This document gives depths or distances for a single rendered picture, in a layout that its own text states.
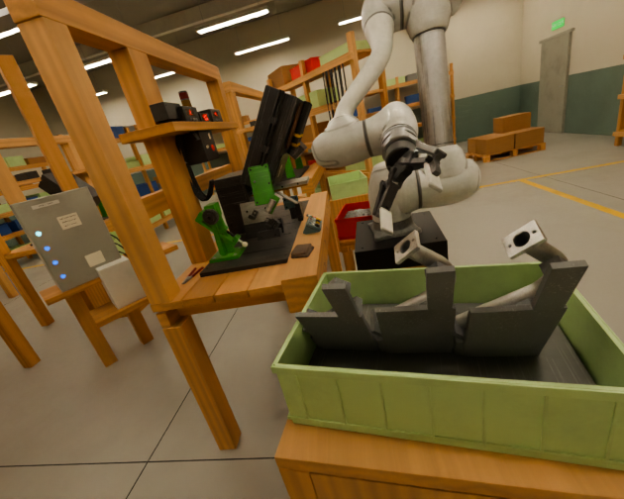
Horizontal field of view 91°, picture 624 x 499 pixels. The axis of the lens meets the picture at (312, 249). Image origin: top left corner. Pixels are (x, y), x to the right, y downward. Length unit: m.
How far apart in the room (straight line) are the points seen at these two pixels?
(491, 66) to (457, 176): 10.30
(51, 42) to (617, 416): 1.55
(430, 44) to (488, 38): 10.21
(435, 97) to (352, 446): 1.07
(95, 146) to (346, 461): 1.16
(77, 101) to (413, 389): 1.23
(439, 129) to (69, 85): 1.20
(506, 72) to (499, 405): 11.18
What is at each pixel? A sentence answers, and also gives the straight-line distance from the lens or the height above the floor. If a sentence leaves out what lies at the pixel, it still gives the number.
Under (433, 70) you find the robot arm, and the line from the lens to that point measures 1.26.
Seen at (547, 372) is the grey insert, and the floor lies 0.85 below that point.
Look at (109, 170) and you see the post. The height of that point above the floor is 1.41.
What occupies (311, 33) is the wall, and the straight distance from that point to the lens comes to 10.94.
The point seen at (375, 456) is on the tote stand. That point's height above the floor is 0.79.
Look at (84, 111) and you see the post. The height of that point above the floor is 1.59.
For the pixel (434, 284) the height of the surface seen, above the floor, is 1.10.
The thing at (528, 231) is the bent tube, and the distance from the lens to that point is 0.57.
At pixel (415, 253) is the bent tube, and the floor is 1.16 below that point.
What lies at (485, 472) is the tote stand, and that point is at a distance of 0.72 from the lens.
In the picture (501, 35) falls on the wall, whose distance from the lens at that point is 11.60.
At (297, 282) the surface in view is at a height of 0.88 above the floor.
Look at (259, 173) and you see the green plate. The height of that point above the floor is 1.23.
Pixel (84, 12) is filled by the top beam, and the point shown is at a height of 1.91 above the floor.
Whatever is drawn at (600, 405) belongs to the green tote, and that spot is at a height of 0.93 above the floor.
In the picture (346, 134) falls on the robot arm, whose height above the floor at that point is 1.36.
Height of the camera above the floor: 1.39
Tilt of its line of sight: 21 degrees down
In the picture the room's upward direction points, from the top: 13 degrees counter-clockwise
